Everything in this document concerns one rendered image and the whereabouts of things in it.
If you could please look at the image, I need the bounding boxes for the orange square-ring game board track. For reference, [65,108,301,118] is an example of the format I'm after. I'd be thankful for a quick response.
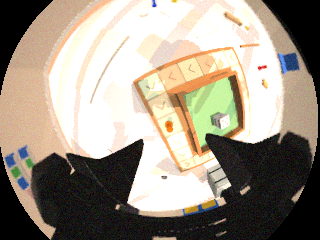
[132,47,251,172]

